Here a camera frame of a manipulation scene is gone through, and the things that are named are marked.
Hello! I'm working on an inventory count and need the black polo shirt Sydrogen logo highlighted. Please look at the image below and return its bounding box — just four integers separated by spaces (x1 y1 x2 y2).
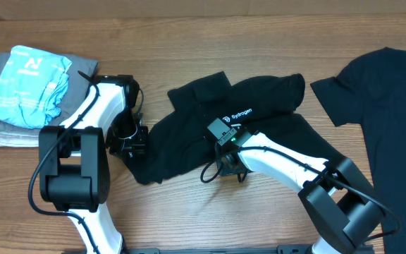
123 72 341 185

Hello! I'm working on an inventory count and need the folded beige garment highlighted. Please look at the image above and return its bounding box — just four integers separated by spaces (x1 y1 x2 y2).
0 121 40 147

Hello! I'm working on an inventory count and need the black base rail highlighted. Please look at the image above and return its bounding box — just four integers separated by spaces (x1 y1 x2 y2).
122 245 311 254

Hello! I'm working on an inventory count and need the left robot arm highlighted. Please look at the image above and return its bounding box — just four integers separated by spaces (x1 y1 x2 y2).
28 75 148 253

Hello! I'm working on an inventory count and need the folded grey garment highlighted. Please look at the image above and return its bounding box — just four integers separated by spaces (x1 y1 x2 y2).
0 52 98 135

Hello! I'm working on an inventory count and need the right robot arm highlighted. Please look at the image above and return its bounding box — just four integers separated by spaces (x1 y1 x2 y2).
216 131 384 253

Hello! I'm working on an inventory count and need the black t-shirt white label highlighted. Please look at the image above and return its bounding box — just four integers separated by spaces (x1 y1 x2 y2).
311 47 406 253

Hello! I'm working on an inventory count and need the folded light blue shirt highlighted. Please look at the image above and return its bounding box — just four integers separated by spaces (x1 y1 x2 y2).
0 45 73 129

